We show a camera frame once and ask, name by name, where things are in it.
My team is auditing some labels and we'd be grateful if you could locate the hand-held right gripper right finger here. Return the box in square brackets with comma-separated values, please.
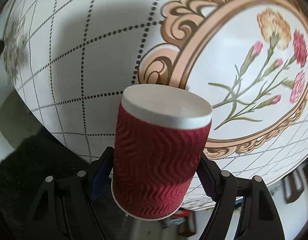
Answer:
[197, 155, 286, 240]

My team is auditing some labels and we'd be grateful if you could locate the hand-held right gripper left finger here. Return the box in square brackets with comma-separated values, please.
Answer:
[23, 146, 115, 240]

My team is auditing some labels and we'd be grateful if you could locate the red ribbed paper cup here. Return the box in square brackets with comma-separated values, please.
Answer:
[111, 84, 213, 221]

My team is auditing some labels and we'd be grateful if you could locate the floral printed tablecloth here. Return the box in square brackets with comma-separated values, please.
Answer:
[1, 0, 308, 208]

